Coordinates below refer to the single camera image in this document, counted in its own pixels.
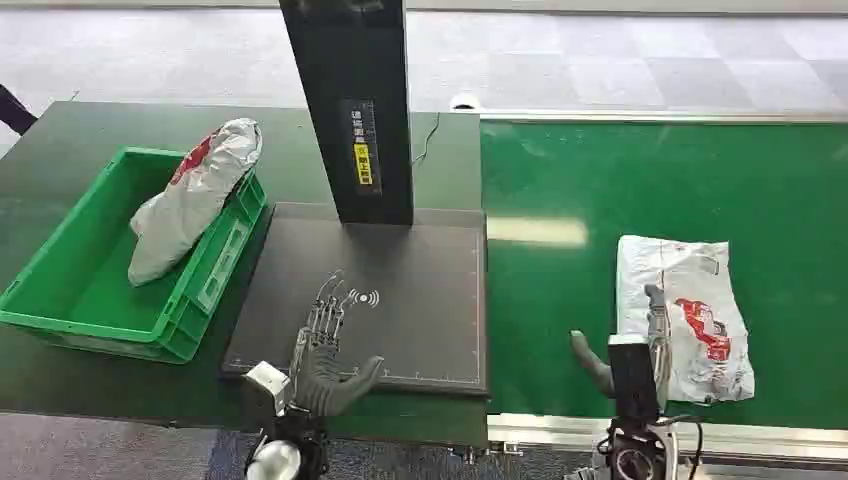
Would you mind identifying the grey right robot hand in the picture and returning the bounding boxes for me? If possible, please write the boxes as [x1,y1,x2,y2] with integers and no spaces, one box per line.
[569,283,674,412]

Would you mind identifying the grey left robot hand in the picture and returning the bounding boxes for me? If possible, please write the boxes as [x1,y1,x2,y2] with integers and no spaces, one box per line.
[289,270,386,419]

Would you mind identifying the flat white parcel bag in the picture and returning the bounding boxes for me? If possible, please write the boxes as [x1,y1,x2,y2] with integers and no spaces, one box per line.
[615,234,757,406]

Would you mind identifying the green conveyor belt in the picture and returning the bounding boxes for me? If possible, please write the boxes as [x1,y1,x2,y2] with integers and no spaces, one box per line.
[479,119,848,432]

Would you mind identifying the yellow warning label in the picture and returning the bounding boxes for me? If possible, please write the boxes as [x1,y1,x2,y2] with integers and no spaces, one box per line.
[352,142,374,187]

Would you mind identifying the crumpled grey parcel bag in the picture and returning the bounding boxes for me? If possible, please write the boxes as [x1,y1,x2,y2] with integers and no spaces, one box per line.
[127,117,264,288]

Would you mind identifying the green plastic crate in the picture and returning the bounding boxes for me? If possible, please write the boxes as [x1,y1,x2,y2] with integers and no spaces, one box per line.
[0,146,269,366]

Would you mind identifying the dark chair part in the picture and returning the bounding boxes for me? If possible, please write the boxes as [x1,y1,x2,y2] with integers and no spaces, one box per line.
[0,84,39,136]

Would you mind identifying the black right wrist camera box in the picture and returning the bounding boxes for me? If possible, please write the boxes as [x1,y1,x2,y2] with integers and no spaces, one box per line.
[607,333,662,423]

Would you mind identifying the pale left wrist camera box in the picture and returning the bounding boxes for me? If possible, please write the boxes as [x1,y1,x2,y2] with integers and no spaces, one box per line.
[241,360,291,417]

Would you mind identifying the silver conveyor frame rail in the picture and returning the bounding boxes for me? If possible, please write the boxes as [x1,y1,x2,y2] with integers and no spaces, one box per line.
[486,413,848,463]

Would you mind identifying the black scanner base plate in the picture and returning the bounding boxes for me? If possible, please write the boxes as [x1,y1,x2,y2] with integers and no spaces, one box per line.
[220,201,490,397]

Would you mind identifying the thin black cable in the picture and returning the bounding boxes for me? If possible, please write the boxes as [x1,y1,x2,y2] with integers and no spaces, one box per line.
[413,111,443,167]

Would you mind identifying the black scanner post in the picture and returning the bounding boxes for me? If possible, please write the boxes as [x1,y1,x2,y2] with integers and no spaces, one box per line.
[278,0,416,227]

